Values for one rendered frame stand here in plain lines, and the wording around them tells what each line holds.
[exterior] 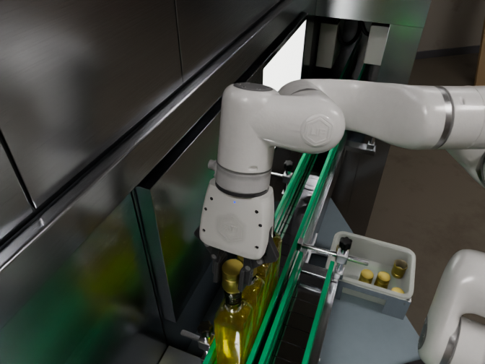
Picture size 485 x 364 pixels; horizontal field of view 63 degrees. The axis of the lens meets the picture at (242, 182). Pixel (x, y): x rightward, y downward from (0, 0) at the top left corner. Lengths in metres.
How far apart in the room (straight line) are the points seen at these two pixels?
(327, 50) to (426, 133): 1.23
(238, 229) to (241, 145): 0.13
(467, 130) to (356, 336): 0.67
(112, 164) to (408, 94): 0.38
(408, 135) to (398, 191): 2.23
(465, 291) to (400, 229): 1.84
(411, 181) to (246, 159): 2.45
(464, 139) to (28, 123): 0.50
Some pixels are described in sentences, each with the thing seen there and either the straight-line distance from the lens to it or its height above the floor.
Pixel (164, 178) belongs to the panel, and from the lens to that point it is 0.60.
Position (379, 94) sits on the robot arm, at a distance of 0.59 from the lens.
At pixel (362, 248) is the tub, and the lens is 1.22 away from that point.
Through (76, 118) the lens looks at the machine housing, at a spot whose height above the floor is 1.46.
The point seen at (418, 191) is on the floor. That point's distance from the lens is 2.83.
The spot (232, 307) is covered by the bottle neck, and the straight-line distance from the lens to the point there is 0.68.
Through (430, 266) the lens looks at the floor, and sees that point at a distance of 2.38.
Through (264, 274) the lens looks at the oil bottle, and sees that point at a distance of 0.76.
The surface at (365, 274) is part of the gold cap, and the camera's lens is 1.14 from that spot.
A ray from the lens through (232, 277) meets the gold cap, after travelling 0.61.
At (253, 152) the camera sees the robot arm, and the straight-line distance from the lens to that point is 0.49.
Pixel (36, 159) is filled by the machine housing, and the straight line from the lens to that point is 0.44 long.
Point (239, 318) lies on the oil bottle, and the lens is 0.70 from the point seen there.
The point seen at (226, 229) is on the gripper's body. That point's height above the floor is 1.28.
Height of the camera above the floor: 1.68
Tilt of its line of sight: 39 degrees down
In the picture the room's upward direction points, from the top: straight up
